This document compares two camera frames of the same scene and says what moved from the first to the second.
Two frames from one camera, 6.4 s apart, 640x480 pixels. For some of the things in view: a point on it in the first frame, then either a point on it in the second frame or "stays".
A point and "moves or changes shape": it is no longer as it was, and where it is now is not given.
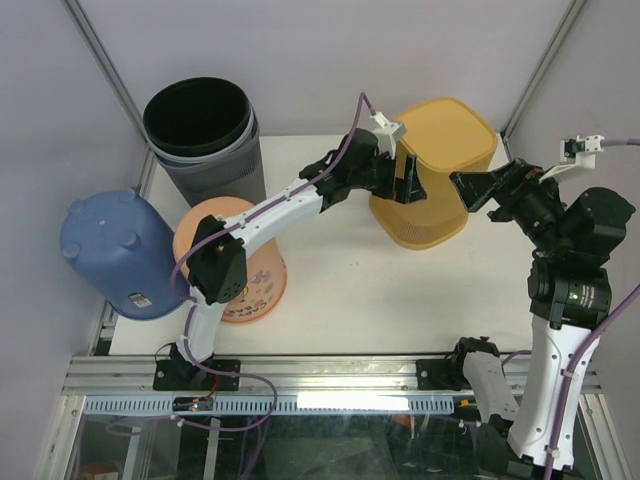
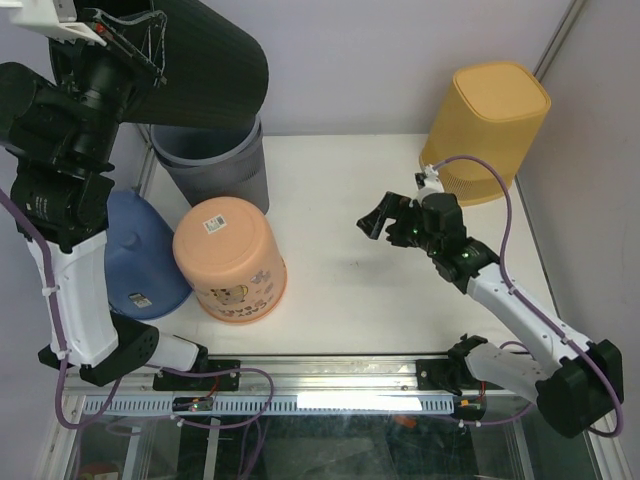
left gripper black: [405, 190] -> [138, 45]
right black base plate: [441, 374] stays
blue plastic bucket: [119, 243] stays
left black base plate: [183, 375] stays
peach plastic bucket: [266, 278] stays
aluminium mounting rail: [295, 375] stays
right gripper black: [516, 181] -> [393, 206]
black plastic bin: [195, 114] moves or changes shape
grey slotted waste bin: [239, 175] stays
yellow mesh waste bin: [446, 135] moves or changes shape
